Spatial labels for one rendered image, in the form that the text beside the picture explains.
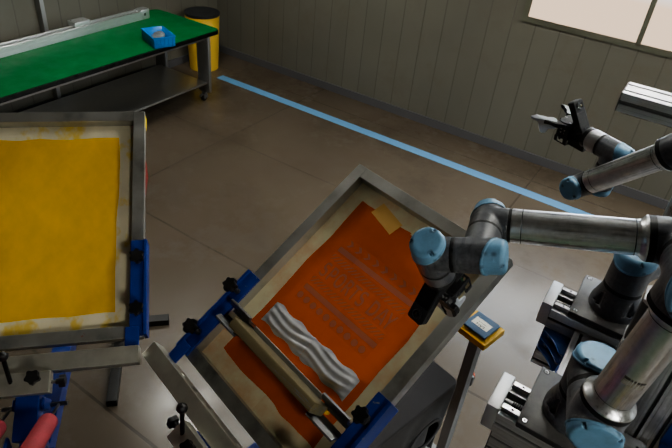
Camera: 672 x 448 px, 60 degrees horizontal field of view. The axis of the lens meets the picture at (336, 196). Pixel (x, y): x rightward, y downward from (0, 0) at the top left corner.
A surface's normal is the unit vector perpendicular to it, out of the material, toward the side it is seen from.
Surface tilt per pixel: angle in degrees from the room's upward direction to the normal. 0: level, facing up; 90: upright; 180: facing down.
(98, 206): 32
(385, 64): 90
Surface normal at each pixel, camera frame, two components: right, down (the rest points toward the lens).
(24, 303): 0.18, -0.41
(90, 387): 0.09, -0.83
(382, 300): -0.32, -0.54
